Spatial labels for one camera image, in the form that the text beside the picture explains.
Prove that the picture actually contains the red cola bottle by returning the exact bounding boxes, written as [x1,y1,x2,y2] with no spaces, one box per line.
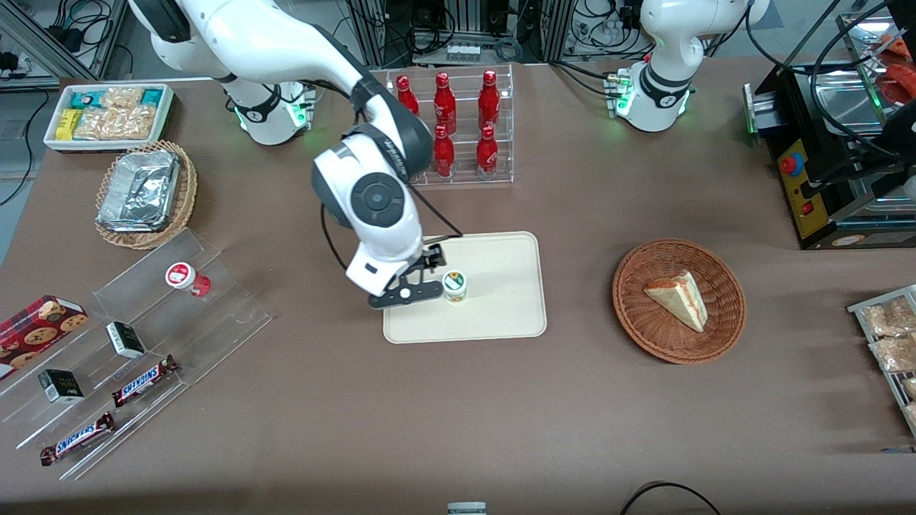
[433,124,455,179]
[396,75,421,117]
[478,69,501,132]
[476,125,499,179]
[434,72,457,135]

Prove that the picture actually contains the clear acrylic stepped shelf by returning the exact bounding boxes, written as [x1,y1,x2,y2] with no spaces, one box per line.
[0,227,274,481]

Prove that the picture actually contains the large clear cracker bag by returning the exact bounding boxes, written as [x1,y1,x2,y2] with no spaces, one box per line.
[74,105,157,142]

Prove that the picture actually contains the aluminium foil tray stack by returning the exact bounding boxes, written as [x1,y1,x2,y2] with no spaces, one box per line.
[97,150,181,234]

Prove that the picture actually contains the black table cable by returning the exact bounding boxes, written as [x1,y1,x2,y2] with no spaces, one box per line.
[619,481,723,515]

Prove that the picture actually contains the small black box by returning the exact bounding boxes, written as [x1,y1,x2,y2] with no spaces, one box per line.
[106,322,147,360]
[37,369,84,405]

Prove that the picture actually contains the wrapped triangle sandwich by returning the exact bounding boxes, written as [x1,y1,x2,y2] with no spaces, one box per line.
[643,270,709,333]

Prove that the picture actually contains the black sealing machine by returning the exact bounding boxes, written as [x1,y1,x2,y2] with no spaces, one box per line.
[743,61,916,251]

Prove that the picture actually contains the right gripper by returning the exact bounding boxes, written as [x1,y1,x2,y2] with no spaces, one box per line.
[346,243,446,309]

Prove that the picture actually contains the light wicker basket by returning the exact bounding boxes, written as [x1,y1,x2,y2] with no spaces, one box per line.
[95,140,198,250]

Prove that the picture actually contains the white plastic snack bin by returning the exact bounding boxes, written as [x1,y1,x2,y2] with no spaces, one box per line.
[43,83,175,153]

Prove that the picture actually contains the tray of bagged snacks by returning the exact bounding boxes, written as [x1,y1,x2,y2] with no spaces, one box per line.
[847,285,916,438]

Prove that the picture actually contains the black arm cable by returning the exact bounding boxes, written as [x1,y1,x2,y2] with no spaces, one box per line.
[320,72,464,277]

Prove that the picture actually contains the brown wicker basket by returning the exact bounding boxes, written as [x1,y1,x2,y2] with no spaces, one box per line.
[612,238,747,365]

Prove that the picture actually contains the clear acrylic bottle rack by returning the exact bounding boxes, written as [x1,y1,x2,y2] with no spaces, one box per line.
[385,63,515,188]

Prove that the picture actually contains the red plaid cookie box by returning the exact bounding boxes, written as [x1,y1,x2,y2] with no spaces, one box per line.
[0,295,89,381]

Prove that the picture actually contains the snickers chocolate bar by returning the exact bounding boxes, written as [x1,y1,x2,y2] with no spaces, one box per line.
[111,355,180,408]
[39,413,116,467]

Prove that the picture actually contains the small clear cracker bag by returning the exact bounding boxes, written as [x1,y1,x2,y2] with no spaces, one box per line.
[100,87,145,110]

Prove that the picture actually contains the cream plastic tray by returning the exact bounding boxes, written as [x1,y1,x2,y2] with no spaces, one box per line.
[383,231,548,345]

